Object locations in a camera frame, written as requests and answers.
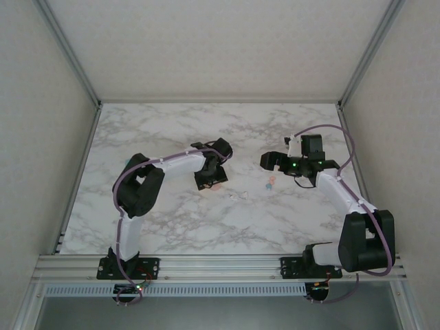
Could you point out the pink earbud charging case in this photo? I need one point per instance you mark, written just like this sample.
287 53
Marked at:
216 188

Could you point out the blue earbud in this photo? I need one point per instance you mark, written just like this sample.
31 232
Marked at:
267 186

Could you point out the white earbud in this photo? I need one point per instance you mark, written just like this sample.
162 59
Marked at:
245 195
234 197

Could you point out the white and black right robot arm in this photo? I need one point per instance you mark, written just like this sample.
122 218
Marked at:
361 247

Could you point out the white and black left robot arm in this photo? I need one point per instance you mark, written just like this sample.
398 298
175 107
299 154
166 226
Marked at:
178 165

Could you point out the small controller circuit board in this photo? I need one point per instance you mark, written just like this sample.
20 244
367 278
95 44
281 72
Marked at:
319 292
127 289

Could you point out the aluminium table side rail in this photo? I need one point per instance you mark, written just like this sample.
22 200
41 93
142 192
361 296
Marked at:
361 156
79 172

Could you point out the dark table end rail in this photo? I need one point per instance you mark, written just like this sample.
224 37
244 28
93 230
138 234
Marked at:
220 101

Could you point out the aluminium table base rail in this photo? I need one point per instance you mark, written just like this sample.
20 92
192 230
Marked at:
220 268

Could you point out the aluminium corner post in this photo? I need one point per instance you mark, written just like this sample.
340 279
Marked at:
365 58
74 58

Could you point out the aluminium frame leg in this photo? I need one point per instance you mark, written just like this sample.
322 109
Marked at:
404 309
29 309

